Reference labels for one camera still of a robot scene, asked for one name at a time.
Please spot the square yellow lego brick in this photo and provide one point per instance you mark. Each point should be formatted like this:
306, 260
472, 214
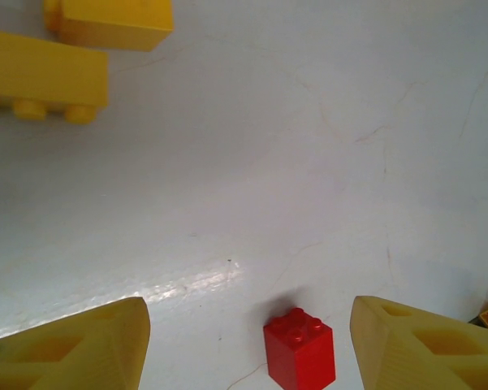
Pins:
113, 22

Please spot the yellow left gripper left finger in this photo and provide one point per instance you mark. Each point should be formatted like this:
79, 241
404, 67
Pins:
85, 349

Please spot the tall red lego brick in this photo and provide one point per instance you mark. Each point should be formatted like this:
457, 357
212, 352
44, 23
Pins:
300, 357

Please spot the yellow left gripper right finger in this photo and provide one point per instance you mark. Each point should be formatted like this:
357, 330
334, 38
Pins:
389, 349

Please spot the long yellow lego brick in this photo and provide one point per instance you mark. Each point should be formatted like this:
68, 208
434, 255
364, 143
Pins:
44, 69

